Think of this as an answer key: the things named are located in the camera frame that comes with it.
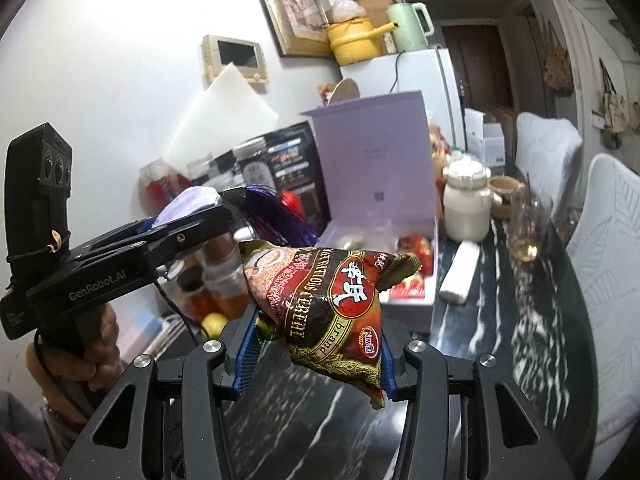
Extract woven straw fan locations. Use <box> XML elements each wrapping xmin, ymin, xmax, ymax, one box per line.
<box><xmin>332</xmin><ymin>78</ymin><xmax>361</xmax><ymax>105</ymax></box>

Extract lilac sachet purple tassel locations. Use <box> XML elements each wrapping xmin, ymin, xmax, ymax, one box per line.
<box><xmin>152</xmin><ymin>184</ymin><xmax>322</xmax><ymax>342</ymax></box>

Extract person's left hand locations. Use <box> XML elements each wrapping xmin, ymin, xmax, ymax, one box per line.
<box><xmin>27</xmin><ymin>306</ymin><xmax>124</xmax><ymax>403</ymax></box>

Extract white boxes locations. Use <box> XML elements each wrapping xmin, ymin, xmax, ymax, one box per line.
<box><xmin>464</xmin><ymin>107</ymin><xmax>506</xmax><ymax>167</ymax></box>

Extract yellow lemon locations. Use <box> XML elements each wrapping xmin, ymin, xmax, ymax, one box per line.
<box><xmin>201</xmin><ymin>312</ymin><xmax>229</xmax><ymax>339</ymax></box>

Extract brown patterned tote bag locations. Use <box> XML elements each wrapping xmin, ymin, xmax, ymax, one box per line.
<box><xmin>542</xmin><ymin>20</ymin><xmax>574</xmax><ymax>97</ymax></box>

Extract white fridge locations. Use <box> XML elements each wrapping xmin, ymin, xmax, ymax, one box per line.
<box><xmin>338</xmin><ymin>47</ymin><xmax>466</xmax><ymax>154</ymax></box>

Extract orange printed snack bag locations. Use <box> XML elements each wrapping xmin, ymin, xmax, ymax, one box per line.
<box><xmin>425</xmin><ymin>112</ymin><xmax>454</xmax><ymax>162</ymax></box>

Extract yellow pot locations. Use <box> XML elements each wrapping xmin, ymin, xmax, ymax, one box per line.
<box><xmin>320</xmin><ymin>16</ymin><xmax>401</xmax><ymax>67</ymax></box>

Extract white plastic bag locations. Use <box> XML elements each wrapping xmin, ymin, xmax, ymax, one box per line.
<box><xmin>332</xmin><ymin>0</ymin><xmax>366</xmax><ymax>24</ymax></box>

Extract framed picture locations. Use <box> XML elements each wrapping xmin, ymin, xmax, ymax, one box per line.
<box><xmin>248</xmin><ymin>0</ymin><xmax>334</xmax><ymax>59</ymax></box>

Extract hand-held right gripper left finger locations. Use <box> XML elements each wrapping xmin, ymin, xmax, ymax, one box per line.
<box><xmin>59</xmin><ymin>305</ymin><xmax>262</xmax><ymax>480</ymax></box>

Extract person's left forearm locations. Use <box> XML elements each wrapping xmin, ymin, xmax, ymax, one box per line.
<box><xmin>0</xmin><ymin>360</ymin><xmax>101</xmax><ymax>480</ymax></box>

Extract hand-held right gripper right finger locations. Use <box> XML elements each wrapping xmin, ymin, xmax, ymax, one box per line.
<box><xmin>377</xmin><ymin>320</ymin><xmax>569</xmax><ymax>480</ymax></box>

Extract cluster of lidded plastic jars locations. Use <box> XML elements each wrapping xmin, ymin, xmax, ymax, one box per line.
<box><xmin>137</xmin><ymin>157</ymin><xmax>257</xmax><ymax>327</ymax></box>

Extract beige wall intercom panel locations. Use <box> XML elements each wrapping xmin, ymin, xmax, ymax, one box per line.
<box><xmin>201</xmin><ymin>34</ymin><xmax>269</xmax><ymax>89</ymax></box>

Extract pale green kettle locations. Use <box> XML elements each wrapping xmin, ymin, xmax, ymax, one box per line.
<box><xmin>384</xmin><ymin>2</ymin><xmax>435</xmax><ymax>54</ymax></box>

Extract cream tote bag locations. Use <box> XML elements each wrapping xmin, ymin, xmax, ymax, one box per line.
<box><xmin>597</xmin><ymin>57</ymin><xmax>637</xmax><ymax>152</ymax></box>

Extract black oats pouch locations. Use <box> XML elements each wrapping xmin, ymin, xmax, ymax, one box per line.
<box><xmin>234</xmin><ymin>122</ymin><xmax>331</xmax><ymax>232</ymax></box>

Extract red canister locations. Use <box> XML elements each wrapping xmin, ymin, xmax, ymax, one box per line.
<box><xmin>279</xmin><ymin>189</ymin><xmax>307</xmax><ymax>222</ymax></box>

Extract brown green cereal packet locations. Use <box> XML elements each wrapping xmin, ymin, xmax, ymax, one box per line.
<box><xmin>238</xmin><ymin>238</ymin><xmax>424</xmax><ymax>411</ymax></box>

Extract small red snack packet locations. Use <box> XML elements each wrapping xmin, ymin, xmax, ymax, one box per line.
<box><xmin>397</xmin><ymin>232</ymin><xmax>435</xmax><ymax>277</ymax></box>

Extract clear zip bag pale beans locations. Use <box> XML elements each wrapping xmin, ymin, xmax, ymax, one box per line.
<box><xmin>327</xmin><ymin>227</ymin><xmax>399</xmax><ymax>257</ymax></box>

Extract clear glass cup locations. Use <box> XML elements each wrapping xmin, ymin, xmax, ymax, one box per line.
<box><xmin>505</xmin><ymin>172</ymin><xmax>554</xmax><ymax>264</ymax></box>

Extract cardboard box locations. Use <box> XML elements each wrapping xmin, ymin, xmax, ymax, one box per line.
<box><xmin>349</xmin><ymin>0</ymin><xmax>399</xmax><ymax>56</ymax></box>

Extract lilac gift box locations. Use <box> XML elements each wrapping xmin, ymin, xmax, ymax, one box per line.
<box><xmin>299</xmin><ymin>89</ymin><xmax>441</xmax><ymax>334</ymax></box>

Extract brown ceramic bowl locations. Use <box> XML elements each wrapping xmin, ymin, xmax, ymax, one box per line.
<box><xmin>487</xmin><ymin>176</ymin><xmax>524</xmax><ymax>219</ymax></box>

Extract white foam board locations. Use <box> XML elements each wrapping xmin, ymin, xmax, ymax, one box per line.
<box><xmin>167</xmin><ymin>62</ymin><xmax>280</xmax><ymax>172</ymax></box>

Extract white rolled towel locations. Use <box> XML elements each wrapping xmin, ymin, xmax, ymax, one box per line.
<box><xmin>438</xmin><ymin>240</ymin><xmax>484</xmax><ymax>305</ymax></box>

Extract cream ceramic lidded jar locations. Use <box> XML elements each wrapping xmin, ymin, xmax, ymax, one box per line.
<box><xmin>442</xmin><ymin>155</ymin><xmax>502</xmax><ymax>242</ymax></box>

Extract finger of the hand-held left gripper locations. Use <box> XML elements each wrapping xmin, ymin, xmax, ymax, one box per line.
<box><xmin>149</xmin><ymin>207</ymin><xmax>236</xmax><ymax>272</ymax></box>
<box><xmin>72</xmin><ymin>216</ymin><xmax>167</xmax><ymax>262</ymax></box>

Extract dark brown door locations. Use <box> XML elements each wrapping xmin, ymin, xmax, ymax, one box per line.
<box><xmin>439</xmin><ymin>20</ymin><xmax>516</xmax><ymax>112</ymax></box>

